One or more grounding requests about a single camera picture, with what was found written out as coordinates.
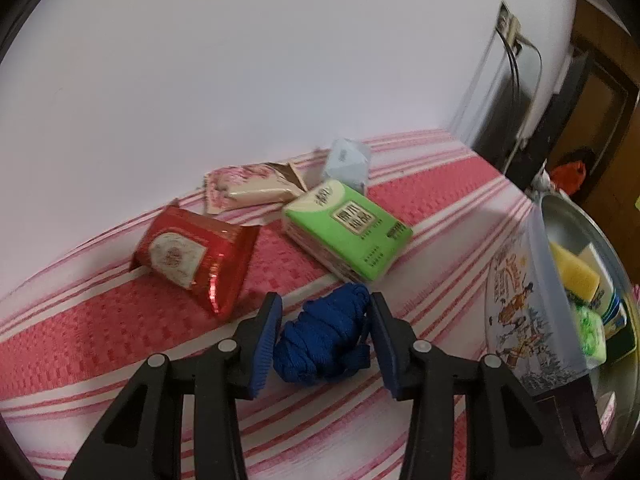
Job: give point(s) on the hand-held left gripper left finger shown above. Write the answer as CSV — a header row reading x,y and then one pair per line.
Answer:
x,y
262,355

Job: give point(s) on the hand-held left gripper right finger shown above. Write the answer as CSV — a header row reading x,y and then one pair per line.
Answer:
x,y
387,355

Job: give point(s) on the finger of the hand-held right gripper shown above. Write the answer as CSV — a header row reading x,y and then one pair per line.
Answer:
x,y
565,420

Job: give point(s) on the green scrubber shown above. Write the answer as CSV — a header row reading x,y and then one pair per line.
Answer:
x,y
590,332

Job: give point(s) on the round printed metal tin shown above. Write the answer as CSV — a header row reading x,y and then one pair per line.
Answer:
x,y
520,310

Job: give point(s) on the yellow white box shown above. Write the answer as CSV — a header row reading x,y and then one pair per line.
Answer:
x,y
607,295

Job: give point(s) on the yellow sponge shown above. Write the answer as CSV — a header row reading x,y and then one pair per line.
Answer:
x,y
575,267

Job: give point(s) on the red foil packet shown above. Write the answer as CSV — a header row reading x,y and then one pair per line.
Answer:
x,y
190,255

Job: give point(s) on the large green tissue pack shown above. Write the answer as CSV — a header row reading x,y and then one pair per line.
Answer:
x,y
345,230

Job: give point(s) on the pink white packet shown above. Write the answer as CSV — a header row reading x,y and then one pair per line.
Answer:
x,y
250,187

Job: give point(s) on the light blue tissue pack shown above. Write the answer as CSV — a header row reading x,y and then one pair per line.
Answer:
x,y
347,162

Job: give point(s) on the orange plastic bag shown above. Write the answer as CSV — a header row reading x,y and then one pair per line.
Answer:
x,y
567,177

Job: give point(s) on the black television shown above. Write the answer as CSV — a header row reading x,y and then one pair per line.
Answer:
x,y
500,110

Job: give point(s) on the brown wooden wardrobe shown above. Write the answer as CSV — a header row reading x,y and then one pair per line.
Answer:
x,y
605,100

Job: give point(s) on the white wall socket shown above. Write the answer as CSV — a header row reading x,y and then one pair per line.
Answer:
x,y
512,30

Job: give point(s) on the open wall socket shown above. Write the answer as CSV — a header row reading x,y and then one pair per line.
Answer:
x,y
502,15

